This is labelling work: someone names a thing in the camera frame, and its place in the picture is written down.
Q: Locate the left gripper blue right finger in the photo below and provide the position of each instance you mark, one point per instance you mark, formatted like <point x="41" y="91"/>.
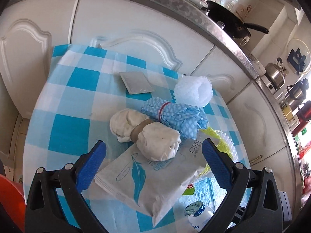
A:
<point x="252" y="202"/>

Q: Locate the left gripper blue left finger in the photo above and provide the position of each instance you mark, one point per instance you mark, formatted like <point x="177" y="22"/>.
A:
<point x="44" y="212"/>

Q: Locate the blue patterned cloth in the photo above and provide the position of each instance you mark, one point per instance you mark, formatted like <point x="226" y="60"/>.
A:
<point x="186" y="119"/>

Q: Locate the white foam fruit net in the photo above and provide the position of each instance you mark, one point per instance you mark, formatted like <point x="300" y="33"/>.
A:
<point x="193" y="90"/>

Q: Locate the white kitchen cabinet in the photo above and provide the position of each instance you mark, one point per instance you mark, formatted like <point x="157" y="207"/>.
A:
<point x="31" y="28"/>

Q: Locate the red plastic stool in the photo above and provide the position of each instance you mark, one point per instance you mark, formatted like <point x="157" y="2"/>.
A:
<point x="12" y="198"/>

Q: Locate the small white plastic bottle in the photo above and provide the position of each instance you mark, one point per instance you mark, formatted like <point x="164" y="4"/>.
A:
<point x="198" y="214"/>

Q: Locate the cartoon cow snack packet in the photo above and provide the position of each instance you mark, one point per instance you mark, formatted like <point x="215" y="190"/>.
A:
<point x="190" y="190"/>

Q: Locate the yellow green scrubbing sponge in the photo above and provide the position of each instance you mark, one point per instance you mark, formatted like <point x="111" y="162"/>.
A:
<point x="222" y="141"/>

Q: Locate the white feather tissue pack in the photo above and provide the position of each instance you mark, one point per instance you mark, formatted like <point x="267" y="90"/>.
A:
<point x="150" y="187"/>

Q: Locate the white rolled cloth bundle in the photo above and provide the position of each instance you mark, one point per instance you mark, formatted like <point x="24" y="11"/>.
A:
<point x="156" y="141"/>

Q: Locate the blue white checkered tablecloth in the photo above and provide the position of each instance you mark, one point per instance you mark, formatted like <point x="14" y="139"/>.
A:
<point x="83" y="90"/>

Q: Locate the steel kettle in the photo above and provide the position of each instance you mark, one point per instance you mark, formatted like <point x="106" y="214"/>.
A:
<point x="275" y="73"/>

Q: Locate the grey square pad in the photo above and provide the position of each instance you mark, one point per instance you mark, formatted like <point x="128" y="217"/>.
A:
<point x="136" y="83"/>

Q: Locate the black frying pan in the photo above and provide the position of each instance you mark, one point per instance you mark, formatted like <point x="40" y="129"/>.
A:
<point x="233" y="26"/>

